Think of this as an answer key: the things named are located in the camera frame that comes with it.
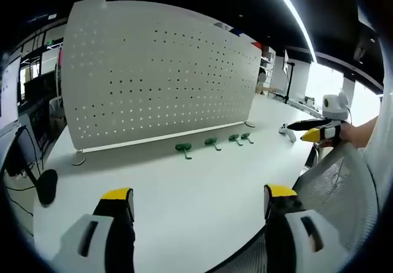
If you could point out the black tripod stand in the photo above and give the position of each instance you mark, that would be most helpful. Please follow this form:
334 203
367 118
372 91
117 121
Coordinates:
288 86

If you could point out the computer monitor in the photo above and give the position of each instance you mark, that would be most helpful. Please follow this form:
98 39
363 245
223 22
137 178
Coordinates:
9 89

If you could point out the person's right hand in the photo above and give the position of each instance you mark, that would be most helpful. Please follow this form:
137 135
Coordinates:
348 135

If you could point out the green hook assembly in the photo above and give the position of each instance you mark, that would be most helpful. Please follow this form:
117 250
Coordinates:
233 137
183 147
211 141
245 136

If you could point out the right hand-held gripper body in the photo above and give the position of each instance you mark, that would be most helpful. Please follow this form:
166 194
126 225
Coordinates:
334 109

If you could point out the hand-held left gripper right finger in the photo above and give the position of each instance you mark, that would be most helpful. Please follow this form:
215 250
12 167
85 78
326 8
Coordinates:
294 242

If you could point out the white handheld controller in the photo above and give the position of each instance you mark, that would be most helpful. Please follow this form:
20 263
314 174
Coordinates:
288 132

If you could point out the grey mesh office chair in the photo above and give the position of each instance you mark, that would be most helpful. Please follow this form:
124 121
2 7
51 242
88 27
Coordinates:
334 193

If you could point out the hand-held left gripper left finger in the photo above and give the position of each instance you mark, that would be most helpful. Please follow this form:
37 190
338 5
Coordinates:
92 242

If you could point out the ceiling light strip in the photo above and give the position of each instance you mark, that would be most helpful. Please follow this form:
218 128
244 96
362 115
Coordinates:
294 15

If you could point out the black monitor stand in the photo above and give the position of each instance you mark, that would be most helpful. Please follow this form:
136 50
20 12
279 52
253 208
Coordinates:
46 187

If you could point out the white perforated mounting plate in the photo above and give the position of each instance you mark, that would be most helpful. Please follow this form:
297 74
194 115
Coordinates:
159 76

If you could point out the person's white shirt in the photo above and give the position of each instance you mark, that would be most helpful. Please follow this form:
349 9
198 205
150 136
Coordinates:
379 168

